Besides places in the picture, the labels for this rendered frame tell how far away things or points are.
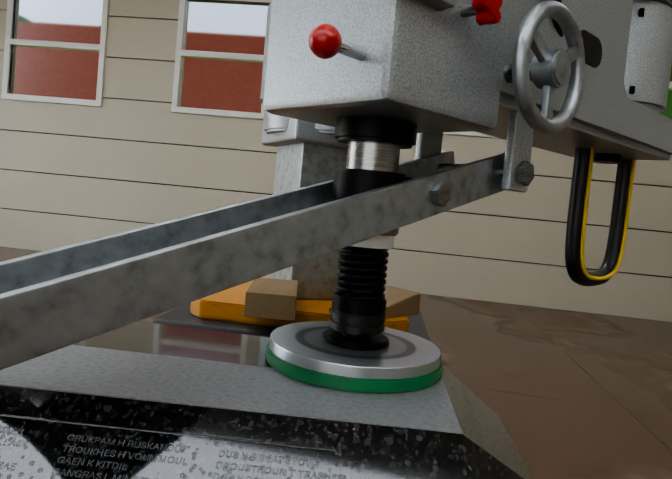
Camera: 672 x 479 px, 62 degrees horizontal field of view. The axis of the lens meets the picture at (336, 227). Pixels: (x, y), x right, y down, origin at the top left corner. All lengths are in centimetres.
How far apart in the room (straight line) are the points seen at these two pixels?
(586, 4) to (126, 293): 74
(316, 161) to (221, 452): 90
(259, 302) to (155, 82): 641
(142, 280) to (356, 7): 34
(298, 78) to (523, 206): 614
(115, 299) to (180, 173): 670
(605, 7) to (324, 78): 51
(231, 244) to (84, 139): 727
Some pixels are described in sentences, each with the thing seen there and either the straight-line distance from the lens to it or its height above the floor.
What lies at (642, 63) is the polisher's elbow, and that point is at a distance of 120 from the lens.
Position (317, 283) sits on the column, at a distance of 136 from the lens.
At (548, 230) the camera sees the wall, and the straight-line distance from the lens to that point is 681.
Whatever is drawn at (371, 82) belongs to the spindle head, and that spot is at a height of 115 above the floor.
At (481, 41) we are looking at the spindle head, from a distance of 68.
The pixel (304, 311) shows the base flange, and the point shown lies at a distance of 122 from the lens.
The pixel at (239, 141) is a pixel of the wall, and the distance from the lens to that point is 693.
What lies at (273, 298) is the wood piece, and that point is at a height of 82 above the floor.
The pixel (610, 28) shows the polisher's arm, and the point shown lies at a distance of 101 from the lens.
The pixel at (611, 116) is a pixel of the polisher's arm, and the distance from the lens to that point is 101.
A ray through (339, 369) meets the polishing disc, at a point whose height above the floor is 85.
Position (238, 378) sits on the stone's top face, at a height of 83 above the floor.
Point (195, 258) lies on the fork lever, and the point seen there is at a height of 97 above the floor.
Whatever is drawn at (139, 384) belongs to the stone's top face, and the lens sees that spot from 61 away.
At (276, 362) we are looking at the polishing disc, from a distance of 66.
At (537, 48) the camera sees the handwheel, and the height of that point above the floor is 121.
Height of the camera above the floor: 103
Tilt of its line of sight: 3 degrees down
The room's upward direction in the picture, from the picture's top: 5 degrees clockwise
